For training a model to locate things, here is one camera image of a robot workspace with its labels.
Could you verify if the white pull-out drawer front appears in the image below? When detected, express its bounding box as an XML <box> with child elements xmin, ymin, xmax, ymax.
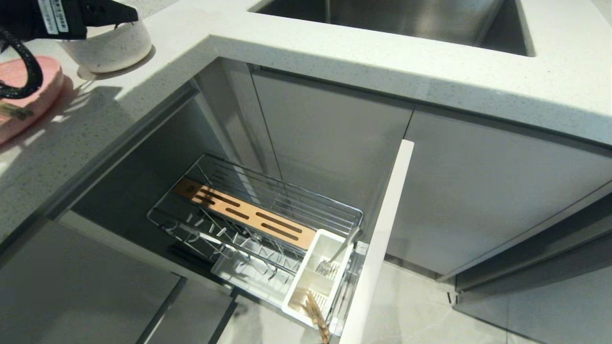
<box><xmin>339</xmin><ymin>139</ymin><xmax>415</xmax><ymax>344</ymax></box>

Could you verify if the white utensil holder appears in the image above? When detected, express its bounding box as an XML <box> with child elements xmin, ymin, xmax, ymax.
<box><xmin>282</xmin><ymin>229</ymin><xmax>355</xmax><ymax>331</ymax></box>

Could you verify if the grey cabinet drawer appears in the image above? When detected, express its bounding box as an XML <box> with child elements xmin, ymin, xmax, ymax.
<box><xmin>452</xmin><ymin>191</ymin><xmax>612</xmax><ymax>344</ymax></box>

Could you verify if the clear plastic drip tray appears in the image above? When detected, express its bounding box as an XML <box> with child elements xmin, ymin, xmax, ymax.
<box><xmin>210</xmin><ymin>247</ymin><xmax>307</xmax><ymax>308</ymax></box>

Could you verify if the silver fork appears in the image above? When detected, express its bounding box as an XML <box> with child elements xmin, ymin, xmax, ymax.
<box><xmin>317</xmin><ymin>226</ymin><xmax>360</xmax><ymax>279</ymax></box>

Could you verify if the black cable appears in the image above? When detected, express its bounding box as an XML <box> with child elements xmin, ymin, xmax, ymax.
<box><xmin>0</xmin><ymin>28</ymin><xmax>44</xmax><ymax>100</ymax></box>

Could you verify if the stainless steel sink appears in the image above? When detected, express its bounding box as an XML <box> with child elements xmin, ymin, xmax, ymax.
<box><xmin>249</xmin><ymin>0</ymin><xmax>535</xmax><ymax>57</ymax></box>

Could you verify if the pink plate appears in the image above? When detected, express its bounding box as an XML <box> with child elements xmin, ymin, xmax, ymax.
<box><xmin>0</xmin><ymin>55</ymin><xmax>65</xmax><ymax>145</ymax></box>

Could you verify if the grey cabinet front panel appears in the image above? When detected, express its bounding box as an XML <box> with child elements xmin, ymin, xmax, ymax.
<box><xmin>0</xmin><ymin>221</ymin><xmax>188</xmax><ymax>344</ymax></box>

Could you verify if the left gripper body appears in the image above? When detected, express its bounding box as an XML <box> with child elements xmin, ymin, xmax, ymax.
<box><xmin>0</xmin><ymin>0</ymin><xmax>88</xmax><ymax>41</ymax></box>

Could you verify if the white speckled bowl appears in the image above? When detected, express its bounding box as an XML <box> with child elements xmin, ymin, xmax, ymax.
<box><xmin>60</xmin><ymin>19</ymin><xmax>153</xmax><ymax>74</ymax></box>

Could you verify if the grey cabinet door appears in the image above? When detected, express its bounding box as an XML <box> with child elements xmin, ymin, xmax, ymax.
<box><xmin>385</xmin><ymin>109</ymin><xmax>612</xmax><ymax>283</ymax></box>

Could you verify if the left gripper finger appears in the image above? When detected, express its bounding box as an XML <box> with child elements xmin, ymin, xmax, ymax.
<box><xmin>85</xmin><ymin>0</ymin><xmax>140</xmax><ymax>28</ymax></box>

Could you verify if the wooden chopstick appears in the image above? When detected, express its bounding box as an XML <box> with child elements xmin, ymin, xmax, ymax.
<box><xmin>304</xmin><ymin>291</ymin><xmax>327</xmax><ymax>344</ymax></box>
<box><xmin>309</xmin><ymin>290</ymin><xmax>331</xmax><ymax>344</ymax></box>

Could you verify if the wooden knife holder board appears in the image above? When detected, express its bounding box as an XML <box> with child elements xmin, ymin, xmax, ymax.
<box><xmin>173</xmin><ymin>177</ymin><xmax>317</xmax><ymax>250</ymax></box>

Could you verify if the chrome wire dish rack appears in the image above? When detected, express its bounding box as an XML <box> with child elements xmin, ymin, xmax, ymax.
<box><xmin>146</xmin><ymin>153</ymin><xmax>364</xmax><ymax>336</ymax></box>

